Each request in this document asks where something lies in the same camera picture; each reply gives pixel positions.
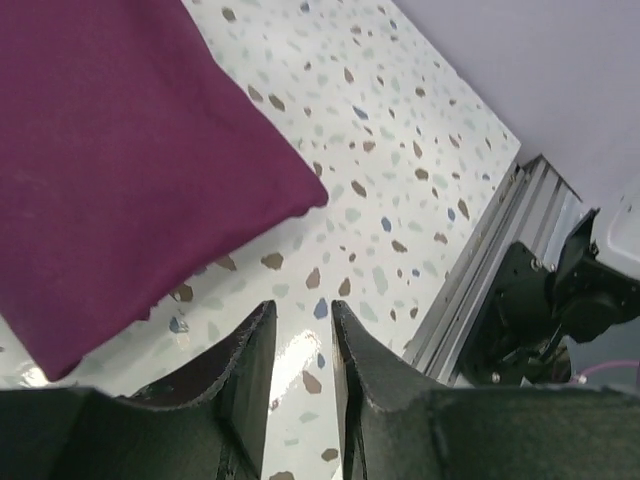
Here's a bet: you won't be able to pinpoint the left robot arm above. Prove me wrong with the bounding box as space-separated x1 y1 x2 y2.
1 199 639 479

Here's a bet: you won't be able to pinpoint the aluminium frame rails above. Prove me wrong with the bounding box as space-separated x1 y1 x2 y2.
402 155 586 386

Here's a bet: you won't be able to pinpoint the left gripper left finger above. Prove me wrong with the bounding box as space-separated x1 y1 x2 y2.
1 301 277 479

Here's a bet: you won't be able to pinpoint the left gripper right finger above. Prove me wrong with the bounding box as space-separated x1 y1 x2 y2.
331 301 639 479

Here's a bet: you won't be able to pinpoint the purple cloth mat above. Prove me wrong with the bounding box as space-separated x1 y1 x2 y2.
1 1 328 381

